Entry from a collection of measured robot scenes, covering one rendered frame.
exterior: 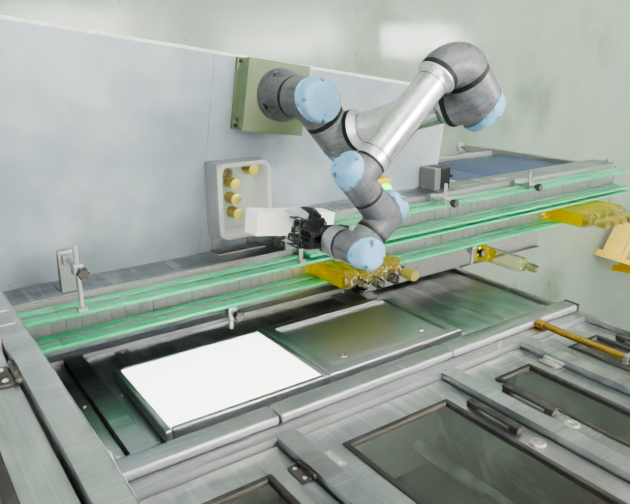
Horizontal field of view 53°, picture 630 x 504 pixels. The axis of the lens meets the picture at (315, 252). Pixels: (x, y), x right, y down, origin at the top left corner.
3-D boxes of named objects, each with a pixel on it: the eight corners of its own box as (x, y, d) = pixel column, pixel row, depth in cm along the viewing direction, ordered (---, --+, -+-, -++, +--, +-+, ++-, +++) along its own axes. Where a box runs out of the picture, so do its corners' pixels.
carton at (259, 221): (246, 207, 162) (258, 212, 157) (321, 208, 176) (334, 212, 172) (244, 230, 163) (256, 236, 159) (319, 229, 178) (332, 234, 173)
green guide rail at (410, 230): (296, 251, 196) (311, 257, 189) (296, 248, 195) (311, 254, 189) (612, 185, 292) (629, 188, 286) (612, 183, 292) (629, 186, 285)
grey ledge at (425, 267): (346, 285, 225) (367, 294, 216) (347, 261, 222) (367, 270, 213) (518, 241, 277) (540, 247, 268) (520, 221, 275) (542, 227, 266)
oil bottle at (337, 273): (305, 272, 201) (347, 292, 184) (305, 255, 199) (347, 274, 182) (320, 269, 204) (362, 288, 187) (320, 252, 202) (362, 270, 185)
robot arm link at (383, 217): (394, 180, 138) (364, 217, 136) (417, 212, 145) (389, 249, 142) (371, 174, 144) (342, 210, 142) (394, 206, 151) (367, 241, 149)
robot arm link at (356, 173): (478, 15, 140) (349, 179, 128) (496, 54, 146) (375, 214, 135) (439, 18, 149) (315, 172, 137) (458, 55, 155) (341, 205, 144)
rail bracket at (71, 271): (53, 291, 166) (78, 320, 148) (45, 229, 160) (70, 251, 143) (72, 288, 168) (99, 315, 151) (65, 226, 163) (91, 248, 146)
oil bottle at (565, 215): (541, 218, 267) (603, 233, 245) (542, 205, 265) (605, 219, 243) (549, 216, 270) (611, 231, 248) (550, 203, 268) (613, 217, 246)
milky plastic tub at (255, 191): (208, 234, 191) (221, 241, 184) (204, 160, 184) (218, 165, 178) (258, 226, 201) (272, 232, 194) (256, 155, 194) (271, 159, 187)
